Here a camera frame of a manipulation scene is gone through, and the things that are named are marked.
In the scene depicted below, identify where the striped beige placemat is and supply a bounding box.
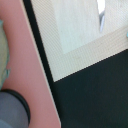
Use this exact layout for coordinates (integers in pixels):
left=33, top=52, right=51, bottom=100
left=31, top=0, right=128, bottom=81

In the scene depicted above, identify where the pink stove board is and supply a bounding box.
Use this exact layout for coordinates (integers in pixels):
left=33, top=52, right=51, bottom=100
left=0, top=0, right=61, bottom=128

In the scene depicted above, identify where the grey two-handled pot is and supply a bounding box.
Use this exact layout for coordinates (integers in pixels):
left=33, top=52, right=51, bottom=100
left=0, top=89, right=30, bottom=128

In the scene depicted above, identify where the small milk carton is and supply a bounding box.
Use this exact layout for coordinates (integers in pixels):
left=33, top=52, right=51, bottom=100
left=0, top=20, right=10, bottom=89

